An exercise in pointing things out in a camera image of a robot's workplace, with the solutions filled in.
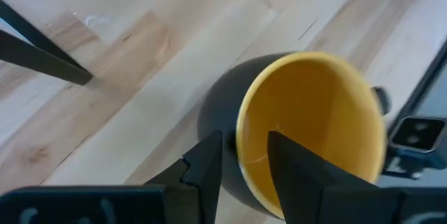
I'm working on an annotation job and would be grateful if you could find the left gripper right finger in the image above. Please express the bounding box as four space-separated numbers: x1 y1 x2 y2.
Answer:
267 130 402 224

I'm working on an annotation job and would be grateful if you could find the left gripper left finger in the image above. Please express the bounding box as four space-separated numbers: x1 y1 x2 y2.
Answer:
145 129 224 224

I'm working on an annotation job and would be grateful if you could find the black mug yellow inside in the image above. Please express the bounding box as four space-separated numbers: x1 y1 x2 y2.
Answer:
196 50 392 220

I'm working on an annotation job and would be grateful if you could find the small black camera box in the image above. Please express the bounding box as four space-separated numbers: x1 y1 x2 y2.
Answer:
382 114 447 179

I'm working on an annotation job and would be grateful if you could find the black metal table frame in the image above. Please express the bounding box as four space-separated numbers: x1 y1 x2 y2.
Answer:
376 38 447 187

